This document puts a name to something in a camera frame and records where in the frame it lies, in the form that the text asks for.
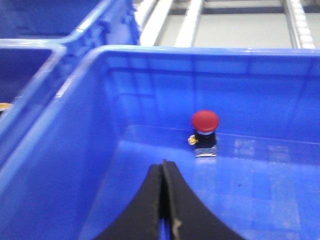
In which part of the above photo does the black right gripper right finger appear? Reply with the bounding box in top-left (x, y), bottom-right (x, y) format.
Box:
top-left (162, 160), bottom-right (244, 240)

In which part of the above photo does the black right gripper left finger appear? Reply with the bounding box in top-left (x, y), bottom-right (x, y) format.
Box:
top-left (95, 164), bottom-right (163, 240)

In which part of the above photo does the red mushroom push button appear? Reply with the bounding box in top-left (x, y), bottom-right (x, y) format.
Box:
top-left (188, 109), bottom-right (220, 157)

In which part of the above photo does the right blue plastic bin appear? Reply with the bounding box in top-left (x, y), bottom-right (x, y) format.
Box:
top-left (0, 45), bottom-right (320, 240)

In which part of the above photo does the blue plastic bin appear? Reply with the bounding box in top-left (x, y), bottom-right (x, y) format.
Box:
top-left (0, 45), bottom-right (320, 240)
top-left (0, 38), bottom-right (68, 166)

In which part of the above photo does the left blue plastic bin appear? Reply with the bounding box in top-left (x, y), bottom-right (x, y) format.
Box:
top-left (0, 38), bottom-right (68, 166)

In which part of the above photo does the roller conveyor rack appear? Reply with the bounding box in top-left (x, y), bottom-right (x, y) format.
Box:
top-left (133, 0), bottom-right (320, 49)

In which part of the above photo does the rear left blue bin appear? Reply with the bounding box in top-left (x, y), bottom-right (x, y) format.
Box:
top-left (0, 0), bottom-right (143, 58)

